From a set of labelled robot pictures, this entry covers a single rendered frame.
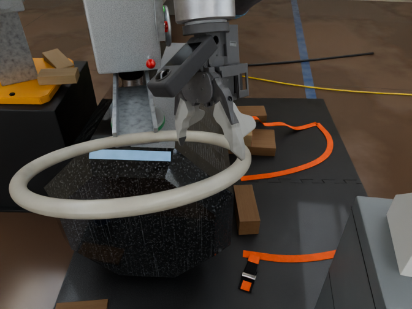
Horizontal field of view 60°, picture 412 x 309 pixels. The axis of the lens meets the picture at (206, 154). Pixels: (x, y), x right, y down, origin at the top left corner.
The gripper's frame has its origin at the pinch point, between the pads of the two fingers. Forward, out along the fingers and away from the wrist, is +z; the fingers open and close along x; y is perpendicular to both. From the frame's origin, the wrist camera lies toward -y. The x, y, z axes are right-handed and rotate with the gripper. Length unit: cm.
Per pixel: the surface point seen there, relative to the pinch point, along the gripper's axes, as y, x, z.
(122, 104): 19, 63, -1
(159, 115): 44, 80, 9
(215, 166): 62, 68, 34
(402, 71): 378, 112, 26
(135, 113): 20, 55, 1
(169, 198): -8.0, 0.0, 5.0
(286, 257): 104, 63, 98
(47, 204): -22.0, 12.9, 4.6
